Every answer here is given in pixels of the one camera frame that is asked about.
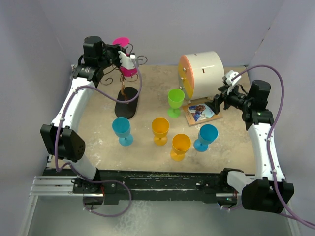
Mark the white round drawer cabinet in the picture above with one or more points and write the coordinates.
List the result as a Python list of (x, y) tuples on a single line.
[(200, 75)]

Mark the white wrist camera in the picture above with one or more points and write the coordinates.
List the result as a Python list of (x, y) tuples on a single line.
[(231, 79), (128, 62)]

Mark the metal wine glass rack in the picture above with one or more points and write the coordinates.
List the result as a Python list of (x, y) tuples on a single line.
[(126, 110)]

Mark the blue wine glass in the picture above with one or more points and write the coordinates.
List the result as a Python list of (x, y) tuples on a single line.
[(121, 127), (207, 134)]

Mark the green plastic wine glass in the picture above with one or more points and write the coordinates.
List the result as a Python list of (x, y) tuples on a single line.
[(175, 100)]

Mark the pink plastic wine glass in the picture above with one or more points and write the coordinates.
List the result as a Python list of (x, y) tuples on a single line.
[(123, 42)]

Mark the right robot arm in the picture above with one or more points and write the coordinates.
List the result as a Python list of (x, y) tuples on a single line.
[(268, 190)]

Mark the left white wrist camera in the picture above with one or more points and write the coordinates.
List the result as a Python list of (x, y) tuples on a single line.
[(128, 62)]

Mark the orange wine glass right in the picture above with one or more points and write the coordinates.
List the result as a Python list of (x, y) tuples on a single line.
[(180, 145)]

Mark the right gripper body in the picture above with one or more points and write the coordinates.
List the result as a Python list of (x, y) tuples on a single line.
[(235, 99)]

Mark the children's picture book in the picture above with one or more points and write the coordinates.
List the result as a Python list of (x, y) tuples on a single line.
[(199, 113)]

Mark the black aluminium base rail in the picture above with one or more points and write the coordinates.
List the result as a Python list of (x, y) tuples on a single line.
[(138, 186)]

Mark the orange wine glass left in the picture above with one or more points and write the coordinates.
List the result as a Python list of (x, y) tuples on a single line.
[(160, 128)]

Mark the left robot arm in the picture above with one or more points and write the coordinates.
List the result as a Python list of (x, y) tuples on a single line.
[(60, 136)]

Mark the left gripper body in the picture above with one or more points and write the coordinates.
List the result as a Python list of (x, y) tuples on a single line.
[(110, 56)]

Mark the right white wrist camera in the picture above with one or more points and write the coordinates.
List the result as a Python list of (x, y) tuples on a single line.
[(231, 79)]

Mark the orange wine glass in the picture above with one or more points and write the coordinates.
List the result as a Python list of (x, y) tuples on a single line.
[(160, 128), (180, 145)]

